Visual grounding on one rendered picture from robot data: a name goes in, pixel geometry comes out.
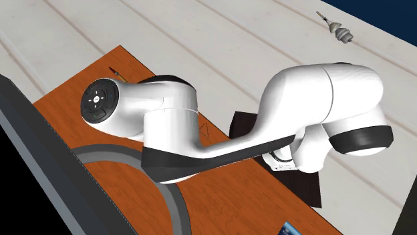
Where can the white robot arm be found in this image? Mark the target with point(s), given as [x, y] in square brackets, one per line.
[293, 97]

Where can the orange wooden table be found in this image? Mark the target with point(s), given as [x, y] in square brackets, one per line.
[228, 201]

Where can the thin brown paintbrush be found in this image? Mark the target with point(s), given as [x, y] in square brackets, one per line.
[119, 75]

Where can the dark robot stand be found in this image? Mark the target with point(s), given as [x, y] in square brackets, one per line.
[303, 188]

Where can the blue flat box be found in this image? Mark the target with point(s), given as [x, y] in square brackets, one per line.
[288, 230]

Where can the grey ridged cone-shaped tool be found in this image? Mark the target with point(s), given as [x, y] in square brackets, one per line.
[342, 33]

